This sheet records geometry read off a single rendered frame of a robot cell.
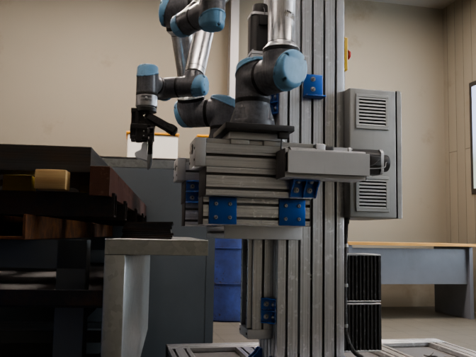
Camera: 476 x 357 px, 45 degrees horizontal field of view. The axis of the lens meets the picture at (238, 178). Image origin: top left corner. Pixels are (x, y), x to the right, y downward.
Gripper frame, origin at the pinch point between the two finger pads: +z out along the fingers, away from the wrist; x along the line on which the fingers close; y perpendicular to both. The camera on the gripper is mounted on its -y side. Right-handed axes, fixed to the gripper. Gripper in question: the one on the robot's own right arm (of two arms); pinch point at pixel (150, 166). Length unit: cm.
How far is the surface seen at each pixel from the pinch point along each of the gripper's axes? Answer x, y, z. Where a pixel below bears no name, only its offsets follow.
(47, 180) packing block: 82, 17, 13
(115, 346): 84, 2, 45
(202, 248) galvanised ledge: 85, -14, 26
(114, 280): 84, 3, 32
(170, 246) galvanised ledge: 85, -7, 26
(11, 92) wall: -333, 139, -103
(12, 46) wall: -333, 141, -146
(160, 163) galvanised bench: -82, -2, -11
